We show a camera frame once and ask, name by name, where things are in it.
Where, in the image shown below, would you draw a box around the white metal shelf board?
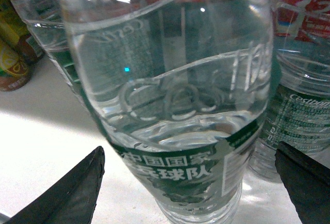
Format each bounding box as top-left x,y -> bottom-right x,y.
0,53 -> 330,224

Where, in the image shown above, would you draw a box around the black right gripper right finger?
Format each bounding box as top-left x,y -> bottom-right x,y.
275,141 -> 329,223

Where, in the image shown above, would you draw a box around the water bottle green label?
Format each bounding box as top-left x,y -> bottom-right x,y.
60,0 -> 273,223

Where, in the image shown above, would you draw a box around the water bottle middle red players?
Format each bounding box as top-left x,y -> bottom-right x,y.
10,0 -> 101,128

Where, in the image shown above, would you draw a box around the water bottle right text label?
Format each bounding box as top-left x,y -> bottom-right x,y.
249,0 -> 329,182

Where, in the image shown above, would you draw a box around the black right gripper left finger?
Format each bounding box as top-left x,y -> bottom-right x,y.
1,146 -> 105,223

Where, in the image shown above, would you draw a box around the yellow lemon tea bottle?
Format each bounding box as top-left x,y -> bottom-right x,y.
0,38 -> 31,92

